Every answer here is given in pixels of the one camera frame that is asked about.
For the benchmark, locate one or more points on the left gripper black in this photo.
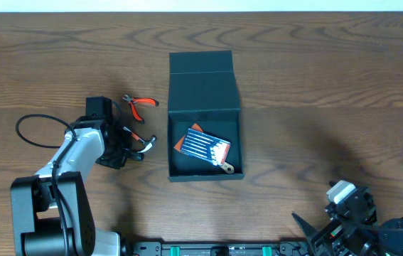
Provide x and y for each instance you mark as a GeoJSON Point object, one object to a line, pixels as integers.
{"type": "Point", "coordinates": [121, 146]}

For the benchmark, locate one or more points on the black open gift box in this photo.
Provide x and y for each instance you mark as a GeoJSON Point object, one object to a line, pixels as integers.
{"type": "Point", "coordinates": [203, 95]}

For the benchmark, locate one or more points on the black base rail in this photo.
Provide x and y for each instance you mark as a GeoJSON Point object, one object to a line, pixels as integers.
{"type": "Point", "coordinates": [154, 248]}

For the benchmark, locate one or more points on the small claw hammer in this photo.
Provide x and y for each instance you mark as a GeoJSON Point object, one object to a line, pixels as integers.
{"type": "Point", "coordinates": [146, 143]}

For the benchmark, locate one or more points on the blue precision screwdriver set case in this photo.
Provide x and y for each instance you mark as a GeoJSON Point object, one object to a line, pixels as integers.
{"type": "Point", "coordinates": [204, 145]}

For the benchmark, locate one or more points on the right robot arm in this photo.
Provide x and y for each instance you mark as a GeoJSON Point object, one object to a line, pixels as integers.
{"type": "Point", "coordinates": [389, 235]}

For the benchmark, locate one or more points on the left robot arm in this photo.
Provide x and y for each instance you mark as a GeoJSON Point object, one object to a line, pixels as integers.
{"type": "Point", "coordinates": [51, 213]}

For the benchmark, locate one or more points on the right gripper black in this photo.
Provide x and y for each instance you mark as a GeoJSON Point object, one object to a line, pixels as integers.
{"type": "Point", "coordinates": [340, 232]}

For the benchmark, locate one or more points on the black yellow screwdriver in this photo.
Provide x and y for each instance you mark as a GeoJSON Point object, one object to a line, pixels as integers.
{"type": "Point", "coordinates": [136, 156]}

